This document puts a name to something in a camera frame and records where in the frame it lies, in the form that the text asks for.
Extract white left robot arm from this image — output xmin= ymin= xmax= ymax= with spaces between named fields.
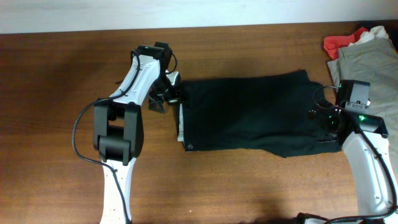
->
xmin=93 ymin=42 xmax=180 ymax=223

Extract white cloth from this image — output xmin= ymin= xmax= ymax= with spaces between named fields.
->
xmin=348 ymin=26 xmax=389 ymax=47

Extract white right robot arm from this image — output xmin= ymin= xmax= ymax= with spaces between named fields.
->
xmin=303 ymin=80 xmax=397 ymax=223

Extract khaki grey trousers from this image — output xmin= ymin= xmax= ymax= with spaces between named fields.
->
xmin=327 ymin=39 xmax=397 ymax=175

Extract red cloth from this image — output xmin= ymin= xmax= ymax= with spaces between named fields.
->
xmin=323 ymin=27 xmax=369 ymax=60

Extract black shorts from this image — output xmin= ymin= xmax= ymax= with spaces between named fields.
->
xmin=179 ymin=70 xmax=341 ymax=157

